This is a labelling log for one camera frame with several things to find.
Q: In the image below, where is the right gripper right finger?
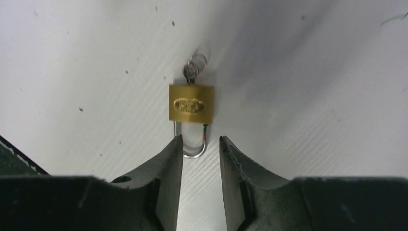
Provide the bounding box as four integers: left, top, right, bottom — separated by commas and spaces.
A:
219, 136, 408, 231

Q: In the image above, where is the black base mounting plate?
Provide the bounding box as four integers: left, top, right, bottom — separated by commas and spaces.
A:
0, 136, 48, 176

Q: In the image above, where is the brass padlock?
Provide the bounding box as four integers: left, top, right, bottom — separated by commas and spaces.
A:
168, 84, 214, 159

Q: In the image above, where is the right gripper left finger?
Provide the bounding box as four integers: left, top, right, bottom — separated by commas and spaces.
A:
0, 136, 183, 231

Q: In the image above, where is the small key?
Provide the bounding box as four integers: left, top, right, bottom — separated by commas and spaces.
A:
182, 53, 208, 85

